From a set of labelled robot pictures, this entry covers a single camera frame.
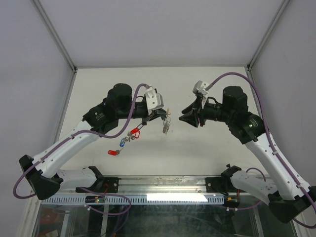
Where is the right aluminium frame post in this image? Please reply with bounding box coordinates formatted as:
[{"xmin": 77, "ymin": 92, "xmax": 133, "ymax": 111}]
[{"xmin": 247, "ymin": 0, "xmax": 292, "ymax": 71}]

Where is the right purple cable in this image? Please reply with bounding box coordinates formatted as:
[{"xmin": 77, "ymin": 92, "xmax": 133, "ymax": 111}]
[{"xmin": 208, "ymin": 72, "xmax": 316, "ymax": 229}]

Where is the red key tag with key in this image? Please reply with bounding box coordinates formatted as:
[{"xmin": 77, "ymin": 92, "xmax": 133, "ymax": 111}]
[{"xmin": 108, "ymin": 148, "xmax": 123, "ymax": 156}]

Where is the blue key tag with key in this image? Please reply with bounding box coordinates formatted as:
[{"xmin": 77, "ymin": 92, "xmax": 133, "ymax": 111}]
[{"xmin": 119, "ymin": 138, "xmax": 126, "ymax": 148}]

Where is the grey slotted cable duct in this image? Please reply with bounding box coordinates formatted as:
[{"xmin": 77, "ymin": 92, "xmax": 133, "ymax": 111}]
[{"xmin": 42, "ymin": 194, "xmax": 225, "ymax": 205}]

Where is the aluminium frame post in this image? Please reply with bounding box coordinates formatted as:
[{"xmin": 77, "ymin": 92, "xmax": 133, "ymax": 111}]
[
  {"xmin": 247, "ymin": 0, "xmax": 292, "ymax": 71},
  {"xmin": 31, "ymin": 0, "xmax": 77, "ymax": 73}
]

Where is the purple cable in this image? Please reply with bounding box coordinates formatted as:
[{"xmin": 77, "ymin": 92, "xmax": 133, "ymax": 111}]
[
  {"xmin": 208, "ymin": 72, "xmax": 316, "ymax": 229},
  {"xmin": 12, "ymin": 83, "xmax": 151, "ymax": 218}
]

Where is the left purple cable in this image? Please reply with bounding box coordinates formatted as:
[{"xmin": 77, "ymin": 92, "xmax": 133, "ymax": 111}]
[{"xmin": 12, "ymin": 83, "xmax": 151, "ymax": 218}]

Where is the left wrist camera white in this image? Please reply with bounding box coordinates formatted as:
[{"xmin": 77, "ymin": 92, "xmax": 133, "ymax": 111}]
[{"xmin": 144, "ymin": 86, "xmax": 164, "ymax": 114}]

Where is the large grey keyring yellow handle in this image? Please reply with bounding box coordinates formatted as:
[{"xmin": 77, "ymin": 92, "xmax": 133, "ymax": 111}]
[{"xmin": 162, "ymin": 108, "xmax": 171, "ymax": 135}]

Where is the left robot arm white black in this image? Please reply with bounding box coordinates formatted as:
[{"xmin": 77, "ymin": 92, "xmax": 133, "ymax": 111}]
[{"xmin": 19, "ymin": 83, "xmax": 167, "ymax": 200}]

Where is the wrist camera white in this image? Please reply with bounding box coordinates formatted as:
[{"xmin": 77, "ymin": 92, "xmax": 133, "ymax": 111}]
[
  {"xmin": 193, "ymin": 80, "xmax": 212, "ymax": 106},
  {"xmin": 144, "ymin": 86, "xmax": 164, "ymax": 114}
]

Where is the left aluminium frame post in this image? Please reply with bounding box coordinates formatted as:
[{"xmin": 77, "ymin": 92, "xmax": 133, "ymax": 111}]
[{"xmin": 31, "ymin": 0, "xmax": 77, "ymax": 73}]

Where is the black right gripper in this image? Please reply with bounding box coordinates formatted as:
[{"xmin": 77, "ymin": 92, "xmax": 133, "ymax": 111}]
[{"xmin": 178, "ymin": 96, "xmax": 234, "ymax": 128}]

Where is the aluminium mounting rail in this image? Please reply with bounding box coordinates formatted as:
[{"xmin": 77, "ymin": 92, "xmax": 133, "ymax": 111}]
[{"xmin": 31, "ymin": 174, "xmax": 250, "ymax": 194}]

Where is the red solid key tag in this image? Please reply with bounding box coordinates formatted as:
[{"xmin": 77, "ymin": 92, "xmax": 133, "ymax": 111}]
[{"xmin": 130, "ymin": 128, "xmax": 140, "ymax": 134}]

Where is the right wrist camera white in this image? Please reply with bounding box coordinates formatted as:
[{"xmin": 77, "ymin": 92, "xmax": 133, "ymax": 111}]
[{"xmin": 193, "ymin": 80, "xmax": 212, "ymax": 106}]

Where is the silver key pair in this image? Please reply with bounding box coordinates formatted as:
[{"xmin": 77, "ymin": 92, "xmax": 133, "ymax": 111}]
[{"xmin": 124, "ymin": 132, "xmax": 135, "ymax": 142}]

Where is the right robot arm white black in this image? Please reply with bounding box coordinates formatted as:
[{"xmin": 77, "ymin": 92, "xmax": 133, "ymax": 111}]
[{"xmin": 179, "ymin": 81, "xmax": 316, "ymax": 224}]

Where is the red key tag white label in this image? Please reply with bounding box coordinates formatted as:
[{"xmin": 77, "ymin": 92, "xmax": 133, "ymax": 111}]
[{"xmin": 134, "ymin": 131, "xmax": 140, "ymax": 139}]

